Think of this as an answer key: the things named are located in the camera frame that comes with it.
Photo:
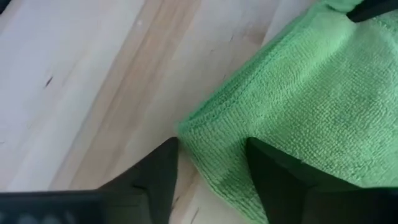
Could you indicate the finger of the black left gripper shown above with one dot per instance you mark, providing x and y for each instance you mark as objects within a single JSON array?
[{"x": 376, "y": 9}]

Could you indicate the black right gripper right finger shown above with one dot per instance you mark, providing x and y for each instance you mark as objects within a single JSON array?
[{"x": 280, "y": 177}]

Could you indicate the green microfiber towel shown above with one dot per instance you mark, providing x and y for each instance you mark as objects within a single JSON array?
[{"x": 311, "y": 93}]

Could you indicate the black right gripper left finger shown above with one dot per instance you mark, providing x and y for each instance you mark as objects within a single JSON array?
[{"x": 158, "y": 174}]

